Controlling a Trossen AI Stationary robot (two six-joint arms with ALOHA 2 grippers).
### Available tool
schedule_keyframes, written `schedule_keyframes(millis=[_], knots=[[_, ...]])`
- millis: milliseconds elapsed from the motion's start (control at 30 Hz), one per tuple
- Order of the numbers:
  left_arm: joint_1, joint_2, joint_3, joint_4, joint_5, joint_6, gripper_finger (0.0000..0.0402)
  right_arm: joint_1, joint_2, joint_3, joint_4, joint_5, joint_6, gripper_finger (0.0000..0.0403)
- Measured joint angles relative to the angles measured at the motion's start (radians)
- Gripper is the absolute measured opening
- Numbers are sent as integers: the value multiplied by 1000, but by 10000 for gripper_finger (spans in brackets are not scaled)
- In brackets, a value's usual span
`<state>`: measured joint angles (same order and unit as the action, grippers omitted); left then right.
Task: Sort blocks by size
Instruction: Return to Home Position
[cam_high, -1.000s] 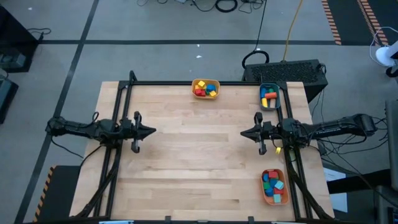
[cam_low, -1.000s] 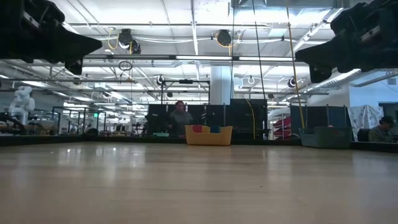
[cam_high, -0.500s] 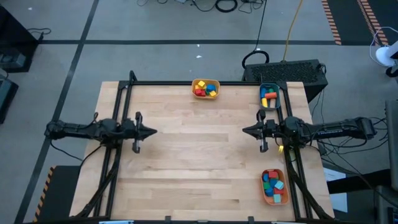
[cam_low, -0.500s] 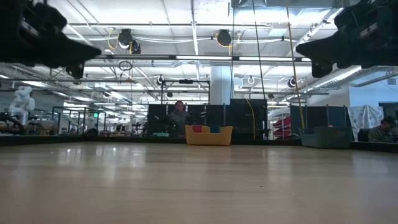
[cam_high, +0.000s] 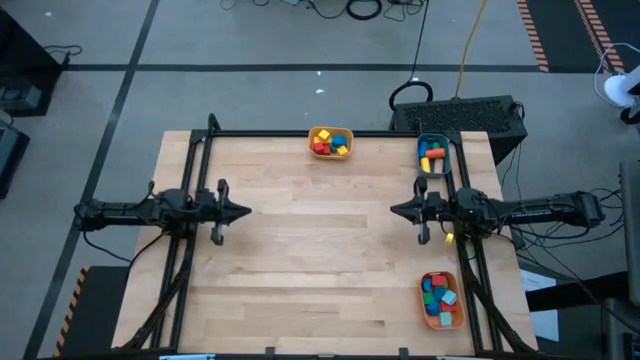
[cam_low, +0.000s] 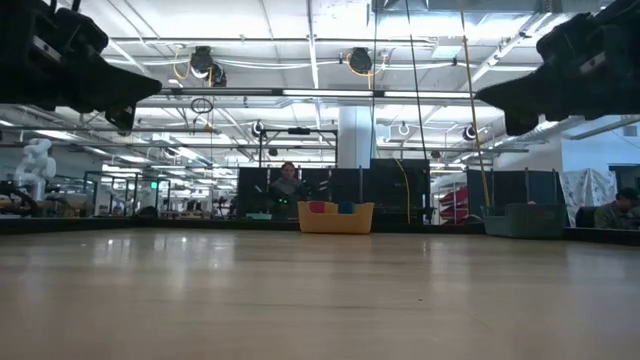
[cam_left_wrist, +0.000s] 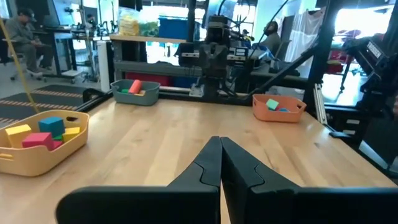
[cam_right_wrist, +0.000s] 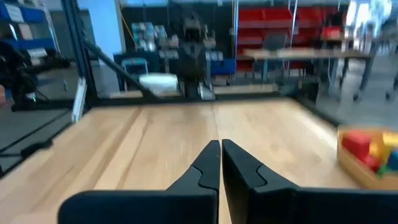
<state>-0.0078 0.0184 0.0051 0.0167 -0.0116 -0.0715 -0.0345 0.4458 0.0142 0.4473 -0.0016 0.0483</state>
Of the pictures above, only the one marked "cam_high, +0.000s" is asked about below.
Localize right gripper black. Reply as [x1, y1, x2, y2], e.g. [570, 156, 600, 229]
[389, 175, 482, 246]

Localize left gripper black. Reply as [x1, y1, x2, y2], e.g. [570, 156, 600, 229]
[193, 178, 253, 247]

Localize teal plastic bin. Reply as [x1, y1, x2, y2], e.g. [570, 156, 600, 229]
[416, 132, 453, 179]

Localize black perforated equipment case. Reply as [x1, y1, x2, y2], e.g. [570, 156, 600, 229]
[388, 94, 529, 166]

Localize yellow plastic bin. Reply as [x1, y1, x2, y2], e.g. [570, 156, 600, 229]
[306, 125, 355, 162]

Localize orange plastic bin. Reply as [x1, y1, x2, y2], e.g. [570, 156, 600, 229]
[418, 270, 468, 332]

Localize black hazard-striped floor mat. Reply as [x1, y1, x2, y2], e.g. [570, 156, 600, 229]
[516, 0, 640, 75]
[51, 264, 132, 359]

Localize grey box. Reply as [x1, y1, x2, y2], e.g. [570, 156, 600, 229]
[618, 159, 640, 307]

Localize dark equipment box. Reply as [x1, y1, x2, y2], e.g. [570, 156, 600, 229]
[0, 118, 31, 200]

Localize white round device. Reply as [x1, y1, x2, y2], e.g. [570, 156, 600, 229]
[593, 41, 640, 125]

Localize black cabinet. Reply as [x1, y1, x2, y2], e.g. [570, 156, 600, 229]
[0, 8, 65, 119]

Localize black aluminium table frame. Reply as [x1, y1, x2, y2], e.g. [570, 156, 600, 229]
[112, 112, 539, 359]

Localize long black cable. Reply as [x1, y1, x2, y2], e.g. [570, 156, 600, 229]
[387, 0, 435, 113]

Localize yellow cable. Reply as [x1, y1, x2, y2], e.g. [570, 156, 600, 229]
[453, 0, 489, 100]

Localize coiled black cable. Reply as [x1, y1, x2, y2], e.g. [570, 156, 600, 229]
[344, 0, 385, 22]

